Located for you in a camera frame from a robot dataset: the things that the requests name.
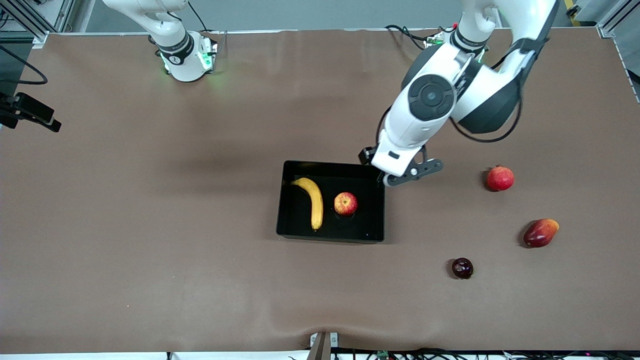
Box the grey table edge bracket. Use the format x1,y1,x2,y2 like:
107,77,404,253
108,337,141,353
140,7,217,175
307,331,339,360

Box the red orange mango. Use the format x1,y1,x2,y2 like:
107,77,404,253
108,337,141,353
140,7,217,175
523,218,560,249

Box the yellow banana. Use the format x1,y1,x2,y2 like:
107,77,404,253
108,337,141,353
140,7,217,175
291,177,324,232

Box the dark purple mangosteen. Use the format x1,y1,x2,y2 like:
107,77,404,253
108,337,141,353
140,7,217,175
451,257,474,280

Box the red pomegranate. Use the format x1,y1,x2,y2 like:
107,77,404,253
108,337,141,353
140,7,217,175
486,164,515,192

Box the red yellow apple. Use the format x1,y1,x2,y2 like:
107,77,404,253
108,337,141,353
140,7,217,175
334,192,359,217

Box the black plastic tray box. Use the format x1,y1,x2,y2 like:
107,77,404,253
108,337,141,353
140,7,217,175
276,160,386,244

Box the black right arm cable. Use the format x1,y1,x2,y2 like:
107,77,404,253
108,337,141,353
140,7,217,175
0,46,49,85

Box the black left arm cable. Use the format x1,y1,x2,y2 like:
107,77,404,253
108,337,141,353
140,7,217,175
376,30,524,146

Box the black base cable bundle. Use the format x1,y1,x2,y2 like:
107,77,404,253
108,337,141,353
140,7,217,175
384,24,458,51

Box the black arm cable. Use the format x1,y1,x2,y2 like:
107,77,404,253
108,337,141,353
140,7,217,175
376,30,524,146
0,46,49,85

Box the brown table cover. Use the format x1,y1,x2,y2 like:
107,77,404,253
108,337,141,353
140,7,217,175
0,27,640,355

